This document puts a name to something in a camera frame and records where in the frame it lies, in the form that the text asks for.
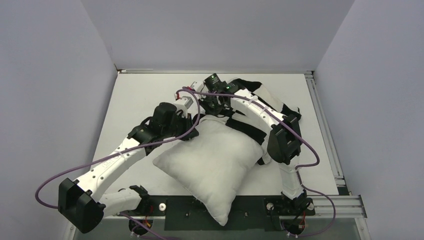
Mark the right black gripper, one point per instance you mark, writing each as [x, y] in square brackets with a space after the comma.
[215, 111]

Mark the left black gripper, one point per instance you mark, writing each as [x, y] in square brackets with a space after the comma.
[187, 125]

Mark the black and white checkered pillowcase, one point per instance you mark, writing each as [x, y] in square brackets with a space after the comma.
[261, 109]

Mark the white pillow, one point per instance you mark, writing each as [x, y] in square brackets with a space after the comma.
[213, 165]

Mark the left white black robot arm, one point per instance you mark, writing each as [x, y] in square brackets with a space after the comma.
[83, 201]

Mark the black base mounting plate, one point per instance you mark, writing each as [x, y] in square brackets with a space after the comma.
[185, 213]

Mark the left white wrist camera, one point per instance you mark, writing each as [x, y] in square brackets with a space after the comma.
[183, 103]

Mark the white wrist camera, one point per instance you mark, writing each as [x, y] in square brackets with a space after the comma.
[197, 86]
[183, 103]

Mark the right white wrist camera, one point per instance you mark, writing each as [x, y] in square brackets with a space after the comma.
[197, 86]

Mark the aluminium frame rail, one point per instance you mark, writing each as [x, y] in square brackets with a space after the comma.
[136, 92]

